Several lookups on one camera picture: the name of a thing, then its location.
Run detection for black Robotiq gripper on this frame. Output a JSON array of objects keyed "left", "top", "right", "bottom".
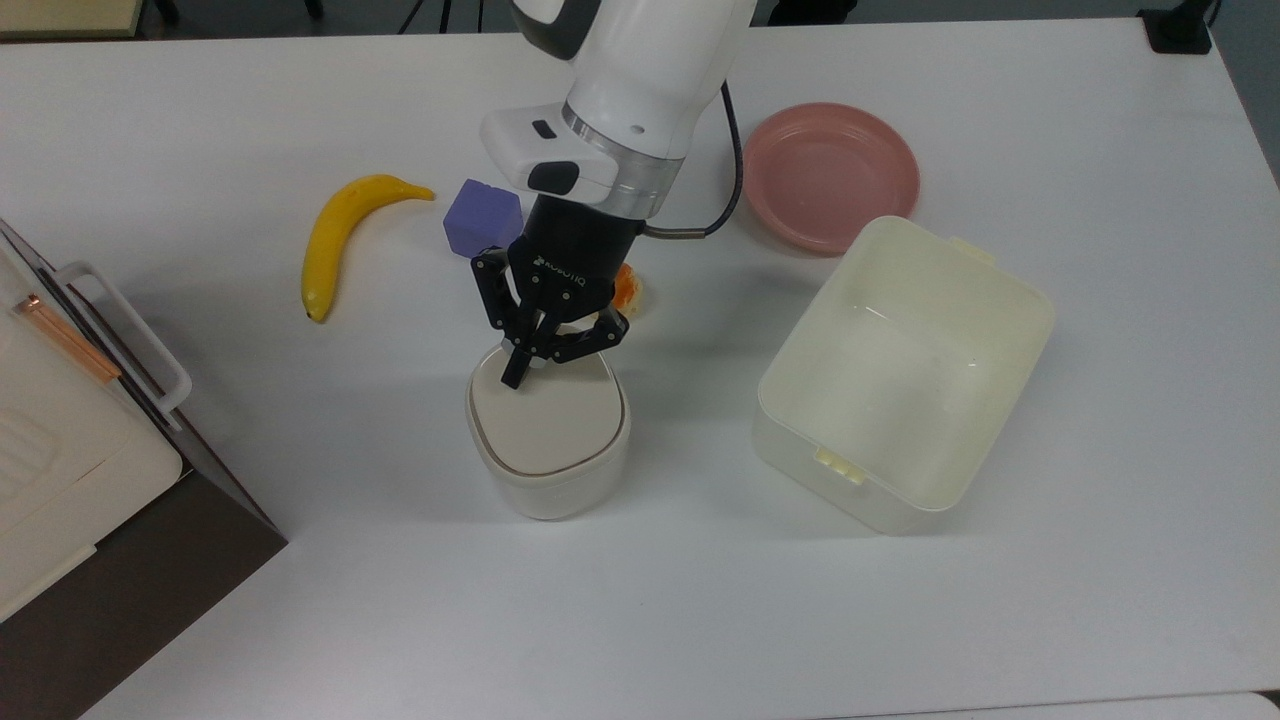
[{"left": 470, "top": 196, "right": 647, "bottom": 390}]

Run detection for beige trash can swing lid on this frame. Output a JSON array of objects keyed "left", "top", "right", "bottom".
[{"left": 469, "top": 346, "right": 628, "bottom": 477}]

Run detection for white small trash can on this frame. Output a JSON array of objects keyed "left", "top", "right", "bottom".
[{"left": 465, "top": 325, "right": 633, "bottom": 521}]

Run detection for orange glazed bread loaf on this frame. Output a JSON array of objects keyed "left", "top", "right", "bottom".
[{"left": 612, "top": 262, "right": 647, "bottom": 320}]

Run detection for purple cube block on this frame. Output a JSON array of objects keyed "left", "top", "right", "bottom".
[{"left": 443, "top": 179, "right": 525, "bottom": 260}]

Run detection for yellow banana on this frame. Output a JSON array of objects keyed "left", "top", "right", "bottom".
[{"left": 301, "top": 174, "right": 437, "bottom": 324}]

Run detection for pink round plate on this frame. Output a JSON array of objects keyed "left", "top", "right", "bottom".
[{"left": 742, "top": 102, "right": 921, "bottom": 255}]

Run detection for black tripod legs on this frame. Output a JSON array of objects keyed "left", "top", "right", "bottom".
[{"left": 398, "top": 0, "right": 487, "bottom": 35}]

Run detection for cream plastic storage box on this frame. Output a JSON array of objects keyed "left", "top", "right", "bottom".
[{"left": 752, "top": 215, "right": 1056, "bottom": 536}]

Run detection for black block behind table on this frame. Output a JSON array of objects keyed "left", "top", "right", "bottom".
[{"left": 766, "top": 0, "right": 859, "bottom": 27}]

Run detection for light wooden side table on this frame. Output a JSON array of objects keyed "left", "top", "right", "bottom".
[{"left": 0, "top": 0, "right": 147, "bottom": 41}]

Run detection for black table clamp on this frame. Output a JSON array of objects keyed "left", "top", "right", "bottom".
[{"left": 1138, "top": 0, "right": 1217, "bottom": 55}]

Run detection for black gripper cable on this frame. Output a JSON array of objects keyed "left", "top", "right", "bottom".
[{"left": 643, "top": 82, "right": 746, "bottom": 241}]

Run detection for white toaster oven with handle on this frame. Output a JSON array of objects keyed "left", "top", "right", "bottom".
[{"left": 0, "top": 218, "right": 289, "bottom": 720}]

